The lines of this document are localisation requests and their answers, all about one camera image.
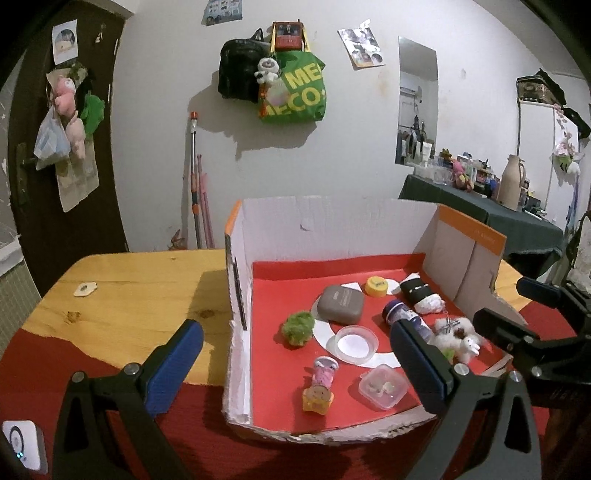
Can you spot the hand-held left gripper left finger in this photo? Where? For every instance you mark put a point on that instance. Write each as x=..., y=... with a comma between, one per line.
x=178, y=364

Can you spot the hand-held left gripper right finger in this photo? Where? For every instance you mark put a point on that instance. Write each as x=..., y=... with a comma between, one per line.
x=418, y=364

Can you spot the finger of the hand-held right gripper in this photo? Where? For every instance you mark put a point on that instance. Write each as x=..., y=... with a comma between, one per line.
x=501, y=328
x=540, y=290

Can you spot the large green fuzzy ball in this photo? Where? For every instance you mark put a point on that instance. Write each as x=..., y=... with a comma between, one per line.
x=448, y=354

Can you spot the white rabbit figurine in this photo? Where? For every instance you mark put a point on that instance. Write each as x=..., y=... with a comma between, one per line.
x=467, y=348

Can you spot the clear small plastic box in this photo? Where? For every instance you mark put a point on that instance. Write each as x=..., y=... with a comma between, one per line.
x=383, y=387

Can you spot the white fluffy plush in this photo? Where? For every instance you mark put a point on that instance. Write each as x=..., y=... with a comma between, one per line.
x=450, y=330

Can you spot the dark blue bottle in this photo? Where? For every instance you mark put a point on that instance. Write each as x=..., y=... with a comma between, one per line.
x=401, y=314

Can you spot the clear round dish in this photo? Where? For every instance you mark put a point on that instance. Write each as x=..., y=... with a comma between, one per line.
x=355, y=344

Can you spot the black white bundle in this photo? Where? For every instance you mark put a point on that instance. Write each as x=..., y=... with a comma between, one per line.
x=415, y=290

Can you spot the yellow round cap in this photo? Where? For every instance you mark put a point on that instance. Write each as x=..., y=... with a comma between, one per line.
x=376, y=286

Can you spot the grey rounded case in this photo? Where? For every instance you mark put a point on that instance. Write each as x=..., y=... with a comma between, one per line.
x=339, y=304

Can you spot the pink yellow toy figure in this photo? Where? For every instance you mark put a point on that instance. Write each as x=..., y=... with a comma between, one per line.
x=318, y=397

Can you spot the small green fuzzy ball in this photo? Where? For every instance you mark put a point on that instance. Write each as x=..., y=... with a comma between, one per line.
x=299, y=328

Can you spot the orange cardboard box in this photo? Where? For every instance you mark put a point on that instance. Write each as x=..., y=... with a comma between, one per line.
x=323, y=230

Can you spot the red knitted mat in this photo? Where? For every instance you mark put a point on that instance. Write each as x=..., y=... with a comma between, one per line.
x=207, y=438

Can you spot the green cloth covered table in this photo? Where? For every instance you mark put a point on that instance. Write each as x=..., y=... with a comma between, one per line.
x=485, y=217

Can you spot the red paper sheet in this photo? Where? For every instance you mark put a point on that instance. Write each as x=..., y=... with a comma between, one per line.
x=277, y=369

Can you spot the beige thermos jug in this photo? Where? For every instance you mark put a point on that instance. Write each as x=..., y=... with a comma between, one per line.
x=511, y=184

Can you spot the white flower-shaped coaster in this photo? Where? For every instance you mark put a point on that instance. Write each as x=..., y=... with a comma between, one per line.
x=84, y=289

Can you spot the pink green plush doll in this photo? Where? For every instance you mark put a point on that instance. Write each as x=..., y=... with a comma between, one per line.
x=461, y=174

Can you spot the artificial flowers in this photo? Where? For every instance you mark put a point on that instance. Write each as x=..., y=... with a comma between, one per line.
x=565, y=150

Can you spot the white wardrobe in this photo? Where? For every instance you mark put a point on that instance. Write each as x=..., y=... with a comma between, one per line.
x=540, y=147

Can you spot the cluster of bottles and jars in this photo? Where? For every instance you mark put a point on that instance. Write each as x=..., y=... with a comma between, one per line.
x=436, y=173

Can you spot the pink poles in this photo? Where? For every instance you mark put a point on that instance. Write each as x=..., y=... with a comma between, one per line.
x=205, y=207

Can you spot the white square device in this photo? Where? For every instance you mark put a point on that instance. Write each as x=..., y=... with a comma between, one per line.
x=23, y=443

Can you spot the mop pole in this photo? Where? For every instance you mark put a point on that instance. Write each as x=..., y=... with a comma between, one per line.
x=194, y=184

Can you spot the hanging plush toys bag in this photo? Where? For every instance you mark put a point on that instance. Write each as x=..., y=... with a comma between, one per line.
x=111, y=184

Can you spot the black bag on wardrobe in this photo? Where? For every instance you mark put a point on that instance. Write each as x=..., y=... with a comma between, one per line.
x=551, y=85

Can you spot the beige cloth bag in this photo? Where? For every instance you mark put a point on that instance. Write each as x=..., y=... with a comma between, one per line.
x=76, y=184

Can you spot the pink plush toy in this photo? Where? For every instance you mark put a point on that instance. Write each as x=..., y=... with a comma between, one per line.
x=76, y=134
x=64, y=97

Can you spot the clear plastic bag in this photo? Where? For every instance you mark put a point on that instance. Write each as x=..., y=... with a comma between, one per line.
x=48, y=143

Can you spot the green plush toy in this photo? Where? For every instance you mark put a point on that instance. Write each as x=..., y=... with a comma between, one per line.
x=92, y=113

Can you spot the green tote bag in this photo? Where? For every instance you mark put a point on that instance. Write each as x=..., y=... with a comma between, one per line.
x=300, y=92

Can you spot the white door poster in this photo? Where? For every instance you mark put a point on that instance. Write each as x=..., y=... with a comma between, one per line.
x=64, y=41

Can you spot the red framed picture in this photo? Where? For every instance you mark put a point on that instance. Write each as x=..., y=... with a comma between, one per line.
x=288, y=37

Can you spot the wall mirror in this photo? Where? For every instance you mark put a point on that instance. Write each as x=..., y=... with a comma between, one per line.
x=418, y=92

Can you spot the photo wall poster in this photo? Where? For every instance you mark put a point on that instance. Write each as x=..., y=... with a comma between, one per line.
x=362, y=46

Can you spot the blue wall poster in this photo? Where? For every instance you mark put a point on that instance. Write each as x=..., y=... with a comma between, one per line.
x=221, y=9

